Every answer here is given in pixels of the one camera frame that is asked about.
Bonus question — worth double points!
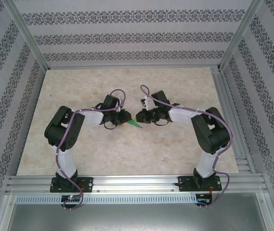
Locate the green paper sheet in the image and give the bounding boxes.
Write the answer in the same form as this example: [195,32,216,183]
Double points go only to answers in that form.
[126,119,144,129]

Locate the small circuit board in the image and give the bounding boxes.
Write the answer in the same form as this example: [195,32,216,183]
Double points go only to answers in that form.
[196,193,212,203]
[61,195,81,202]

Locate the grey metal panel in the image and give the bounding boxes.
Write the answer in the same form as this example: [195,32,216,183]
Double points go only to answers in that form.
[6,204,274,231]

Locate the aluminium mounting rail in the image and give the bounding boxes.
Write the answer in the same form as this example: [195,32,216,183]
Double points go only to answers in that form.
[5,174,269,194]

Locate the aluminium side rail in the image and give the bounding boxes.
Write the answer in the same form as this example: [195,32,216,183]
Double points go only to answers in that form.
[211,66,257,174]

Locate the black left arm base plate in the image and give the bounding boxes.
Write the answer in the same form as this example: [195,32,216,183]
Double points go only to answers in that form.
[50,177,94,193]

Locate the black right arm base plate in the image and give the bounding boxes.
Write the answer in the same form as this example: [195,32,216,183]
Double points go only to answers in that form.
[178,175,222,193]

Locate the slotted grey cable duct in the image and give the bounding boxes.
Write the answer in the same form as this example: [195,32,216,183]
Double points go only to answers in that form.
[15,193,201,205]

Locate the aluminium frame post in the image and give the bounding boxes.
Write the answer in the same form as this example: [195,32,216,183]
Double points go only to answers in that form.
[218,0,264,72]
[3,0,49,71]

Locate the short aluminium frame leg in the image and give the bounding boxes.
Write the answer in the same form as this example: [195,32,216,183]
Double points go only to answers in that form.
[0,192,16,231]
[257,192,274,231]

